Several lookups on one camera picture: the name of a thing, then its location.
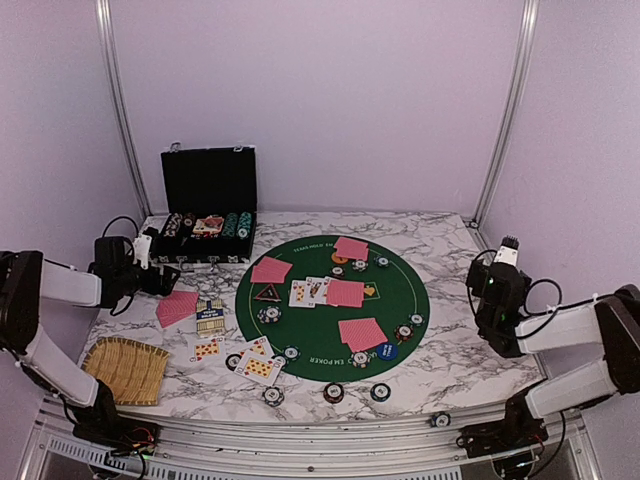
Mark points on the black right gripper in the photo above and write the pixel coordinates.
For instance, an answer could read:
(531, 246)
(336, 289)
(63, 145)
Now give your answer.
(476, 277)

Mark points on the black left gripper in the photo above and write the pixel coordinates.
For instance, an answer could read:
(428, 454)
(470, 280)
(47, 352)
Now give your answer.
(166, 283)

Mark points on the red patterned card deck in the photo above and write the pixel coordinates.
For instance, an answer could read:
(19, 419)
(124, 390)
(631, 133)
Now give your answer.
(177, 306)

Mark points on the red face-down card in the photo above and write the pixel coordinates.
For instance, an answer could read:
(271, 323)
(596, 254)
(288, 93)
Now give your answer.
(274, 262)

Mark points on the face-up diamonds card front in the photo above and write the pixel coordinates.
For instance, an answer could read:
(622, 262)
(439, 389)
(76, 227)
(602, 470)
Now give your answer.
(259, 368)

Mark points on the face-up diamonds card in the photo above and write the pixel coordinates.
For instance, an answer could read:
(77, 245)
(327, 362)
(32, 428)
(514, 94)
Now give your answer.
(260, 345)
(259, 368)

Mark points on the face-up queen card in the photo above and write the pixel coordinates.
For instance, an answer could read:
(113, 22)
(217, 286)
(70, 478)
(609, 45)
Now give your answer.
(316, 290)

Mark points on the blue green chip stack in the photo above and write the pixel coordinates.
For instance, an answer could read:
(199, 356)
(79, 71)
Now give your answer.
(380, 392)

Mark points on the black white chip stack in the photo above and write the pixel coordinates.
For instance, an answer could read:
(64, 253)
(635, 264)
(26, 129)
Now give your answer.
(273, 396)

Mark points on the red black chip stack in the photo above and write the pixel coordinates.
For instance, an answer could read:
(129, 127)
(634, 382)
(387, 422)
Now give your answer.
(333, 393)

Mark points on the face-up eight hearts card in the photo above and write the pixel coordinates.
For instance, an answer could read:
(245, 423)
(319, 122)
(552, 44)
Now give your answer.
(297, 295)

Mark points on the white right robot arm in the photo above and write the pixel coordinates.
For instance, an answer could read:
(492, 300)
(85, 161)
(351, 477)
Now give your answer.
(598, 337)

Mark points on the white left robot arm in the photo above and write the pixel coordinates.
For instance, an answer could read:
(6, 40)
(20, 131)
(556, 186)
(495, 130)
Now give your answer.
(31, 285)

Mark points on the striped blue yellow card box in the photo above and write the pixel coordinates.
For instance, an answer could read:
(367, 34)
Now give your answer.
(210, 319)

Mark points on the black poker chip case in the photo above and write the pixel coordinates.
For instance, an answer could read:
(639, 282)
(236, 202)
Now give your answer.
(212, 206)

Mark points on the triangular black red button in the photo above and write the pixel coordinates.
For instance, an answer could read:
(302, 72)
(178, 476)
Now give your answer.
(268, 294)

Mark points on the woven bamboo tray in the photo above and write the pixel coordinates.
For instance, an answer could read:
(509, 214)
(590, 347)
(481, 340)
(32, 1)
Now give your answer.
(133, 370)

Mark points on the blue small blind button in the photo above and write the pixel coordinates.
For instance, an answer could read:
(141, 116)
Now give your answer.
(387, 351)

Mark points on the round green poker mat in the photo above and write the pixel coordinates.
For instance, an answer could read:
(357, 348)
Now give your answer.
(398, 292)

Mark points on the orange dealer button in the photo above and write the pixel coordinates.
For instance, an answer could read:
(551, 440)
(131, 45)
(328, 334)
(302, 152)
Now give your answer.
(338, 259)

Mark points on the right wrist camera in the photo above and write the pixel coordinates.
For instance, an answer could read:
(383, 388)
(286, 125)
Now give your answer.
(507, 252)

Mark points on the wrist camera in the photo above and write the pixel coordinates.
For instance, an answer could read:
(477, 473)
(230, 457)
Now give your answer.
(142, 246)
(507, 252)

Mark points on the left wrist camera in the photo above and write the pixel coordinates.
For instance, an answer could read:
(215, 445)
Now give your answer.
(142, 246)

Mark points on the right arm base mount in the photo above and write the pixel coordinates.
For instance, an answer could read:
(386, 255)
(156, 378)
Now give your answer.
(502, 437)

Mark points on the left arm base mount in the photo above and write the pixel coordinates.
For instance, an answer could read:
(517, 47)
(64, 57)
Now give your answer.
(102, 424)

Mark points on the left aluminium frame post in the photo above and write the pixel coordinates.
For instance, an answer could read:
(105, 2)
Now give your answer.
(109, 50)

